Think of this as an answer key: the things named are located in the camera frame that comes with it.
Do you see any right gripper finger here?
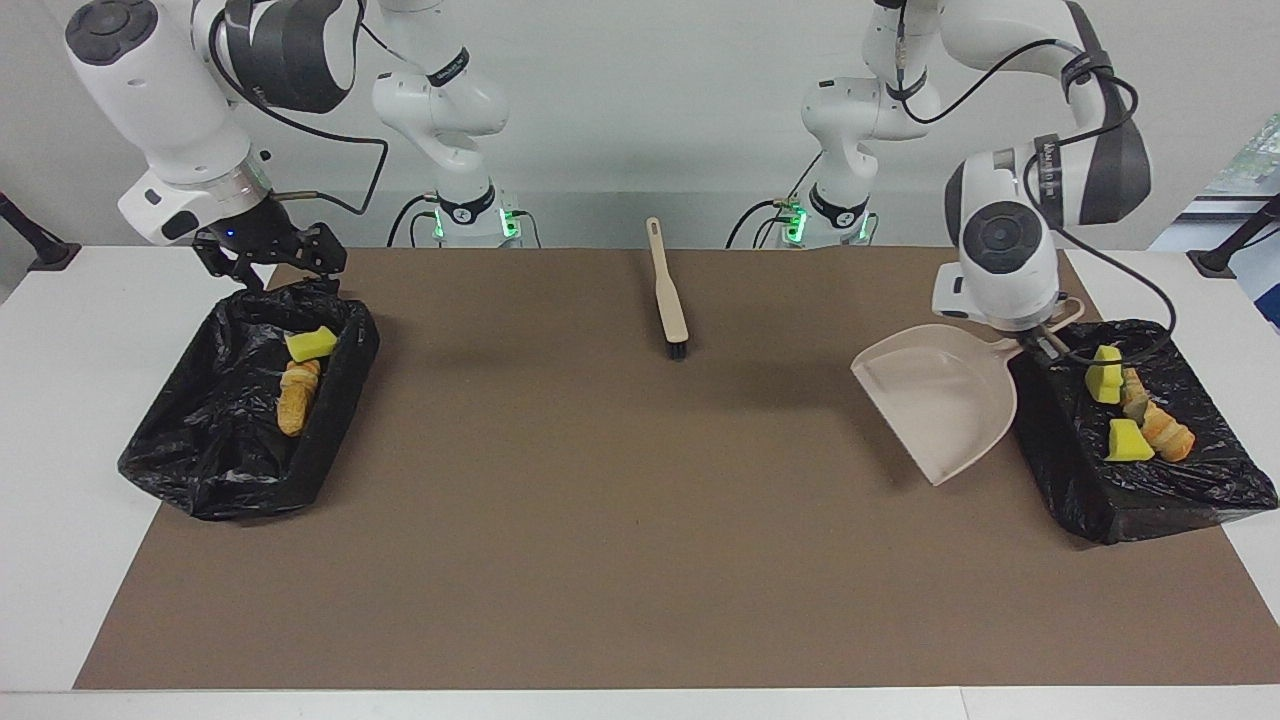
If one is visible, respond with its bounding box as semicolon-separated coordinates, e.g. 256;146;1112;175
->
192;232;267;293
283;223;349;293

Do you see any notched yellow sponge piece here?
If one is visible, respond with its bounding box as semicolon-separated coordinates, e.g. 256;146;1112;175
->
285;326;339;363

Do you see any beige plastic dustpan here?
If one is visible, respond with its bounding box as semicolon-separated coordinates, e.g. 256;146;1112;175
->
850;296;1085;487

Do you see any orange croissant piece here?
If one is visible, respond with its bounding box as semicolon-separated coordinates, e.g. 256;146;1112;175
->
1142;404;1196;463

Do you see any brown fried bread roll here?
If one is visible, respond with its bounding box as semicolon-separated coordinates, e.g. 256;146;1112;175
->
277;385;316;438

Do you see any beige brush with black bristles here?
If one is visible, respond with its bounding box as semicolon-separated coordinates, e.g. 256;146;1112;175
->
645;217;690;361

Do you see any bin with black bag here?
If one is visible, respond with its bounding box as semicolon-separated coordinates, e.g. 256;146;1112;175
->
1005;319;1280;546
117;277;382;522

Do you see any glass window with greenery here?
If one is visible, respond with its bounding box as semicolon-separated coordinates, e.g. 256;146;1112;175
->
1205;120;1280;196

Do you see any brown table mat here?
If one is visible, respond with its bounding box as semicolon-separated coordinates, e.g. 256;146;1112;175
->
72;247;1280;691

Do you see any white wall socket box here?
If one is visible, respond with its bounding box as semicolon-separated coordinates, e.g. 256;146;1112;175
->
133;192;201;241

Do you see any black base cable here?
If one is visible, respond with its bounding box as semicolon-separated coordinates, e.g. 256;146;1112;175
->
727;197;801;249
388;193;441;248

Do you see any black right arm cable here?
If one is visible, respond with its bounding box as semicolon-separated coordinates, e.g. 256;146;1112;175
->
208;0;441;217

